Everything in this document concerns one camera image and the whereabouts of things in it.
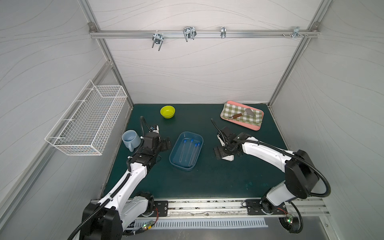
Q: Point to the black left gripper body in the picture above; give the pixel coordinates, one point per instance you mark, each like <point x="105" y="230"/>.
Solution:
<point x="149" y="132"/>

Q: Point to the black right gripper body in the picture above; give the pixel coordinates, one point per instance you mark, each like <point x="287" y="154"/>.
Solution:
<point x="223" y="137"/>

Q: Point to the clear test tube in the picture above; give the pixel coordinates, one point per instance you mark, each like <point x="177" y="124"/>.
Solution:
<point x="196" y="154"/>
<point x="182" y="151"/>

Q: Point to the test tube with blue cap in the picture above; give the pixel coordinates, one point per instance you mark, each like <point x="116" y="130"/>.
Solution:
<point x="194" y="153"/>

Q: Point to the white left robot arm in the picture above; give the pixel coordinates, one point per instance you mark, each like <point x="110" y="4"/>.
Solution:
<point x="109" y="218"/>

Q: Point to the blue translucent plastic container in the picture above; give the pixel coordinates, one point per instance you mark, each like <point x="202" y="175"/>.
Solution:
<point x="186" y="151"/>

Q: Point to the light blue ribbed mug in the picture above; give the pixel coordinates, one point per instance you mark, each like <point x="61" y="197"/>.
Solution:
<point x="131" y="140"/>

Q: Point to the yellow-green plastic bowl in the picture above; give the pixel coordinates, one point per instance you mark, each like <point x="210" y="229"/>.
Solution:
<point x="168" y="112"/>

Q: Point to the pink tray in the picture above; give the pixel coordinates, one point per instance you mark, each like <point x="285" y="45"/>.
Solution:
<point x="243" y="115"/>

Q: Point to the metal U-bolt hook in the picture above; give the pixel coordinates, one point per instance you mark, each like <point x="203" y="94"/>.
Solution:
<point x="157" y="39"/>

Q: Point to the metal clamp hook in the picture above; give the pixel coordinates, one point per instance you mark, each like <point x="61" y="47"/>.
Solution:
<point x="189" y="33"/>

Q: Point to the spatula with wooden handle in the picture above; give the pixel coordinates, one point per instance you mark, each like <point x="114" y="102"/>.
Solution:
<point x="247" y="111"/>

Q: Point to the white wire basket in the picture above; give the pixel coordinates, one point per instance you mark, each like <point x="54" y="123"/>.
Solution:
<point x="85" y="127"/>

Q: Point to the white slotted cable duct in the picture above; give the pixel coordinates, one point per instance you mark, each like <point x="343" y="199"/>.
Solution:
<point x="233" y="223"/>

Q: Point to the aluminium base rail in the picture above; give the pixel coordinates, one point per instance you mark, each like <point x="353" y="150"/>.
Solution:
<point x="177" y="208"/>

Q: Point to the small metal ring hook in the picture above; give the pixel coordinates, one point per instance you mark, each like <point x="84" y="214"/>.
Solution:
<point x="223" y="32"/>

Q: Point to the aluminium top rail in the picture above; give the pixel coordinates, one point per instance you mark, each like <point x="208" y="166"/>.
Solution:
<point x="201" y="34"/>

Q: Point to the metal bracket hook right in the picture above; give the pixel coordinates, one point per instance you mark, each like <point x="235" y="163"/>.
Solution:
<point x="295" y="34"/>

